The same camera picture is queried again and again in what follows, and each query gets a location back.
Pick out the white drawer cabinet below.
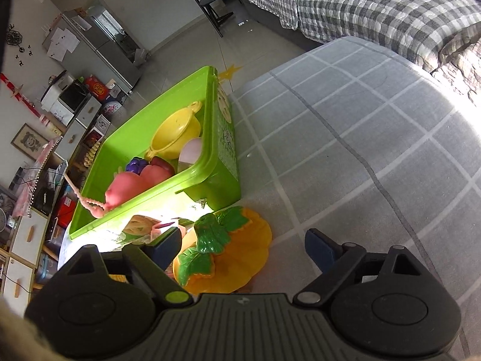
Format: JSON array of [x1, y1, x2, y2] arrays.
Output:
[[53, 96, 103, 163]]

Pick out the orange toy pumpkin green leaves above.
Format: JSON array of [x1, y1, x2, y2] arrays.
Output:
[[173, 206, 273, 295]]

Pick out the white cabinet with wooden handles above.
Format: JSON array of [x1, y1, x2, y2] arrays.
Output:
[[0, 208, 50, 310]]

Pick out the pink lace cloth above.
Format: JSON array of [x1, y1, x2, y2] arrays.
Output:
[[11, 139, 63, 219]]

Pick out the pink toy pig with cord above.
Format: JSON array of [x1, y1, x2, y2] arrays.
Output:
[[62, 157, 177, 219]]

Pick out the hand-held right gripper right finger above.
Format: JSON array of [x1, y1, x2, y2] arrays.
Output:
[[293, 229, 427, 307]]

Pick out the row of yellow bottles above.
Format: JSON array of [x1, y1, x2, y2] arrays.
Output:
[[82, 147, 101, 167]]

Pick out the pink toy egg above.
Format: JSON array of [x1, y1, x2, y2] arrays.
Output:
[[178, 137, 204, 174]]

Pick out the white round printed bag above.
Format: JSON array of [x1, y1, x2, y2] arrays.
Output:
[[101, 100, 125, 122]]

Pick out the small pink toy box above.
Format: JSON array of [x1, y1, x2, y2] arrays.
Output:
[[151, 220, 194, 240]]

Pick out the framed picture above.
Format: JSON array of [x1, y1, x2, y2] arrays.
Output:
[[11, 123, 50, 161]]

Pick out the red wall ornament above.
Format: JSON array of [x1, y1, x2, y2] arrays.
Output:
[[0, 73, 43, 120]]

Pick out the black wall clock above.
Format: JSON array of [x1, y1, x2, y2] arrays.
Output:
[[5, 24, 26, 50]]

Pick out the dark sofa with checkered blanket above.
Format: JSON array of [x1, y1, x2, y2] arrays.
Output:
[[231, 0, 481, 106]]

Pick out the white microwave oven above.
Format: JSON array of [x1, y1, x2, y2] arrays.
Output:
[[41, 74, 90, 122]]

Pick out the red gift box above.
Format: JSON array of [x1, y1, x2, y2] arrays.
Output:
[[84, 76, 110, 103]]

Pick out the yellow toy pot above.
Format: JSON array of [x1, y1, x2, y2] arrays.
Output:
[[145, 101, 205, 160]]

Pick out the grey checked tablecloth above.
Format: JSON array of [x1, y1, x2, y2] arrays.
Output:
[[56, 35, 481, 309]]

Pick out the beige fuzzy sleeve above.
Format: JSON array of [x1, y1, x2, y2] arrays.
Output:
[[0, 293, 61, 361]]

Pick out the yellow star floor sticker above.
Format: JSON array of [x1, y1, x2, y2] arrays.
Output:
[[218, 64, 244, 82]]

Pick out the green plastic storage box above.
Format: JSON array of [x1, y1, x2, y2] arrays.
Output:
[[68, 66, 242, 240]]

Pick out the purple toy grapes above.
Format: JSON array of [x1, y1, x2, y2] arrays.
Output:
[[126, 157, 151, 176]]

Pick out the silver refrigerator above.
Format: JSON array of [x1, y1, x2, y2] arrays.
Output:
[[41, 5, 151, 93]]

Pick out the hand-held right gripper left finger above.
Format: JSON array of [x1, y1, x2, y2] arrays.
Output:
[[56, 227, 192, 307]]

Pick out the red storage box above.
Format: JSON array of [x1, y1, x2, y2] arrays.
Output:
[[58, 188, 82, 227]]

